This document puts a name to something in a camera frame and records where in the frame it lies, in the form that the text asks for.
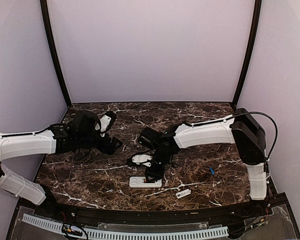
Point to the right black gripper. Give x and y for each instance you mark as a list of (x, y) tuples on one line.
[(157, 174)]

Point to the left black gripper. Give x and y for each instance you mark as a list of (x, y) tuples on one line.
[(111, 148)]

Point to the white remote control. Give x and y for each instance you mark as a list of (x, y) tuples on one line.
[(139, 182)]

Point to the white battery cover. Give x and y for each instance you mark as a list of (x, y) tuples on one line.
[(183, 193)]

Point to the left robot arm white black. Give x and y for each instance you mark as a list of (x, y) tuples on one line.
[(85, 131)]

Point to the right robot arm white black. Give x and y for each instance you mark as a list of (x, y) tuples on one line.
[(240, 131)]

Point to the blue AAA battery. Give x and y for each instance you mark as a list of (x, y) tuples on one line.
[(212, 171)]

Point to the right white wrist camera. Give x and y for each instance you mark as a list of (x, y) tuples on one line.
[(140, 159)]

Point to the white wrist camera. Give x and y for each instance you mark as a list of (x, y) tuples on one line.
[(140, 159), (105, 123)]

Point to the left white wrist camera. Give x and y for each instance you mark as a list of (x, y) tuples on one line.
[(105, 123)]

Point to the black front rail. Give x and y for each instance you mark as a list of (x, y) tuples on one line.
[(226, 215)]

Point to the white slotted cable duct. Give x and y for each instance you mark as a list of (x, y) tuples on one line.
[(125, 232)]

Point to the left black frame post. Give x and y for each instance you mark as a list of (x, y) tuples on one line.
[(53, 52)]

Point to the black frame post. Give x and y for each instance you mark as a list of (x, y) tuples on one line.
[(53, 52), (248, 53)]

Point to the right black frame post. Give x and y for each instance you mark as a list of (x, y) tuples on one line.
[(248, 53)]

